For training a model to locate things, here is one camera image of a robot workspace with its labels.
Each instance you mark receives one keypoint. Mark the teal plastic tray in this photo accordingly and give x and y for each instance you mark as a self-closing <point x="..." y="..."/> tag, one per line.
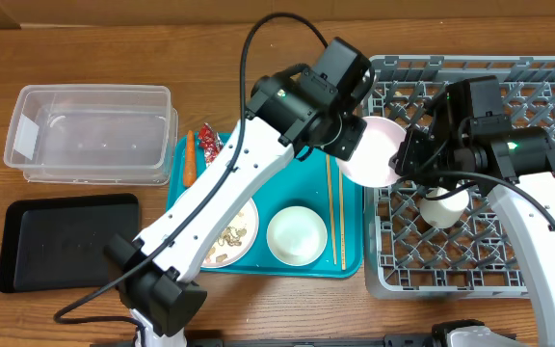
<point x="305" y="184"/>

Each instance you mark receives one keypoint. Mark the clear plastic bin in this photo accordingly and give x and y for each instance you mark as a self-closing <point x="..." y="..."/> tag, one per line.
<point x="100" y="134"/>

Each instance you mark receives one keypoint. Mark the white bowl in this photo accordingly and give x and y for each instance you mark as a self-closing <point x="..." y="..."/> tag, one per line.
<point x="297" y="236"/>

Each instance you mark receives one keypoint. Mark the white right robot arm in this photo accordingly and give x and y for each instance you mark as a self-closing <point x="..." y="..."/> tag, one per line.
<point x="472" y="141"/>

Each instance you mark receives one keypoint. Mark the orange carrot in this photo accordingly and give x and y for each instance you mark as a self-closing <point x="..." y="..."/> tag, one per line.
<point x="190" y="165"/>

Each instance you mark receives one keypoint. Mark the red snack wrapper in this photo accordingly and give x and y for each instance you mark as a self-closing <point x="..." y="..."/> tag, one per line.
<point x="211" y="143"/>

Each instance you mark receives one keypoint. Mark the pink plate with food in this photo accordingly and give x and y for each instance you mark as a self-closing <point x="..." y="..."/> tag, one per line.
<point x="235" y="240"/>

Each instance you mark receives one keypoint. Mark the black tray bin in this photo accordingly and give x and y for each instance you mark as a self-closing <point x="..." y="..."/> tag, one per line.
<point x="58" y="243"/>

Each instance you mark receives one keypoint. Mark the pink bowl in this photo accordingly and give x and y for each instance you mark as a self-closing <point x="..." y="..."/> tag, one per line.
<point x="369" y="163"/>

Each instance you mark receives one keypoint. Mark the wooden chopstick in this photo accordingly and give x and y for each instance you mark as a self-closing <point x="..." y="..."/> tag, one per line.
<point x="342" y="220"/>
<point x="331" y="207"/>

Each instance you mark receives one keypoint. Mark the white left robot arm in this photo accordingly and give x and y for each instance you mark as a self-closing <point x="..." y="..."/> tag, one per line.
<point x="301" y="106"/>

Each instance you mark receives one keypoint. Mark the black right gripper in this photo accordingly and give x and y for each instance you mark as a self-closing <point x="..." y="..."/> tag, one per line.
<point x="414" y="155"/>

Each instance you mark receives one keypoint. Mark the black rail at table edge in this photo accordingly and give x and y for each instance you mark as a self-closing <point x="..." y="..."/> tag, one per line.
<point x="468" y="332"/>

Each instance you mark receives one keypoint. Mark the grey dishwasher rack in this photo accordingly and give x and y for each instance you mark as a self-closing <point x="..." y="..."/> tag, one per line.
<point x="405" y="258"/>

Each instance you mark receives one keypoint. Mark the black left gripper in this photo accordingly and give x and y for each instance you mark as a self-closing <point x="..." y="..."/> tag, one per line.
<point x="344" y="149"/>

